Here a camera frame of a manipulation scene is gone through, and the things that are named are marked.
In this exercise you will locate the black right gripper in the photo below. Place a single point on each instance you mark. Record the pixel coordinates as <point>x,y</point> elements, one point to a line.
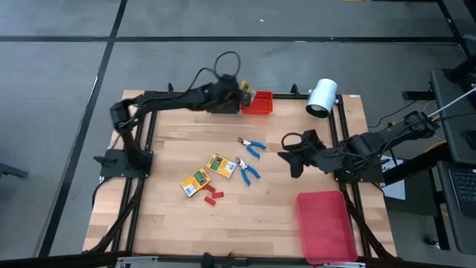
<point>312,149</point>

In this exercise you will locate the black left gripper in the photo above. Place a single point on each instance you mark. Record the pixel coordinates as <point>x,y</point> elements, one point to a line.
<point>227,89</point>

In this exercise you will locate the yellow packaged calculator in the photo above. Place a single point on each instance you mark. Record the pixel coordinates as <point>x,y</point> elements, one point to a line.
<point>222,165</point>
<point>249,88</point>
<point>195,182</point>

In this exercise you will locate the red eraser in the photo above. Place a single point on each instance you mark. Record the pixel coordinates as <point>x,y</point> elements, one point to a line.
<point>209,201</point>
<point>209,188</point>
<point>218,194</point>

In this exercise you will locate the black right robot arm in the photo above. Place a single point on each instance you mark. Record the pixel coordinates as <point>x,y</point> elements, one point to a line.
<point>372,143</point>

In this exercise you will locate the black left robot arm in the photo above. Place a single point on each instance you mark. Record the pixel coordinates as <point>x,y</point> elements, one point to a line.
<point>167,102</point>

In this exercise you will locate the red plastic basket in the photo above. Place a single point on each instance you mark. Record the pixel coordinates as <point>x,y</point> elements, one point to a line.
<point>260,106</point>

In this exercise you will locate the pink plastic tray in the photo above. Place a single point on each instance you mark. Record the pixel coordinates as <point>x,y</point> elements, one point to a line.
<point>325,227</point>

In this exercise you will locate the white cylindrical lamp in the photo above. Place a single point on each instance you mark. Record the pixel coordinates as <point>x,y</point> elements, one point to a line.
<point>323,95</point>

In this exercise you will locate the white paper sheet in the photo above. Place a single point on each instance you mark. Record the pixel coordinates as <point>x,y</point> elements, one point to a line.
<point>396,188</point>

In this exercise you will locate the dark side desk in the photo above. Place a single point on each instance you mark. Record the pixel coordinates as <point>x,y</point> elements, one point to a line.
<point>453,123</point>

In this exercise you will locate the black laptop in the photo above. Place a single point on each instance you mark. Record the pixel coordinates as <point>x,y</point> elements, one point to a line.
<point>464,190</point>

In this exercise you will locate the black aluminium table frame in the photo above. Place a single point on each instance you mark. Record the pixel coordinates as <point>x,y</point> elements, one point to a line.
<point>284,96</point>

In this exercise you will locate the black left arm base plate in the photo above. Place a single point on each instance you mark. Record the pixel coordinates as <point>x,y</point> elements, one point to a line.
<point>111,164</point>

